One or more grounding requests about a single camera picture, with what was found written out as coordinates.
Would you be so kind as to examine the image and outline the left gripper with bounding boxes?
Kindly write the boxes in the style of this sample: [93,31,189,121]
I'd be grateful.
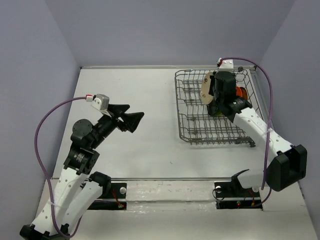
[91,103,145,148]

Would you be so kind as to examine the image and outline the orange plate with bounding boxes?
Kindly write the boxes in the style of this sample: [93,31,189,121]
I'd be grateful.
[236,86,245,98]

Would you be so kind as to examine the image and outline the beige plate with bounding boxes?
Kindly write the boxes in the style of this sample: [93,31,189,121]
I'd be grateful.
[200,71,216,105]

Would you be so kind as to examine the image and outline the yellow patterned plate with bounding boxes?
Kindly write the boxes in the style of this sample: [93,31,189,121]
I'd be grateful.
[242,89,249,100]

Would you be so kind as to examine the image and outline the black plate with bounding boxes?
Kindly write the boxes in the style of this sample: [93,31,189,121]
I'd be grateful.
[206,103,220,117]

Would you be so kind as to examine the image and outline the green plate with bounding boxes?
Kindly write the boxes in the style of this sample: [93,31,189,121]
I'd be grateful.
[216,110,223,117]

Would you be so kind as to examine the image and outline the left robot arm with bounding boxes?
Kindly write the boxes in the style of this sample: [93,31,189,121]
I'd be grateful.
[19,104,145,240]

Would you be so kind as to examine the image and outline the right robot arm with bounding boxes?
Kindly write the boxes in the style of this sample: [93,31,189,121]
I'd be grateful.
[210,71,308,196]

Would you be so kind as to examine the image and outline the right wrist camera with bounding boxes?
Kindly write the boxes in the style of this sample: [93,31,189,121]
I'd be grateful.
[217,58,234,73]

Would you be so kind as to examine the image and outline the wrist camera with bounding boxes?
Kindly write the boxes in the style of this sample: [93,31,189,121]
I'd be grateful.
[217,58,234,73]
[91,94,110,115]

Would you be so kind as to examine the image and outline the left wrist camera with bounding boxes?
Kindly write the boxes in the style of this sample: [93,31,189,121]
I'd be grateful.
[91,94,110,115]

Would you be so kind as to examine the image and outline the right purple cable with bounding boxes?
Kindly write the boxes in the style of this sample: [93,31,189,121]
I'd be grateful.
[216,56,274,208]

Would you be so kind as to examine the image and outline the purple cable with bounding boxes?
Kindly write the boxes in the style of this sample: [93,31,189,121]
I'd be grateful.
[216,56,274,208]
[34,94,95,237]

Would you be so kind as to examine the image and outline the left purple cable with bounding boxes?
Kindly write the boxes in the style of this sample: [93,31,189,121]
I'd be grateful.
[34,94,95,237]

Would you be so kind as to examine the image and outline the grey wire dish rack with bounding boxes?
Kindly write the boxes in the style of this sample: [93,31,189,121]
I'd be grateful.
[174,69,256,148]

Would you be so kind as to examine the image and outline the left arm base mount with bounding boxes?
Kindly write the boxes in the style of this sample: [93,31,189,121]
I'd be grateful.
[88,182,127,211]

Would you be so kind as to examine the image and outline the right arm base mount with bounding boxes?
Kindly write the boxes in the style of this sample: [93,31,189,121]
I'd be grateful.
[212,181,263,210]

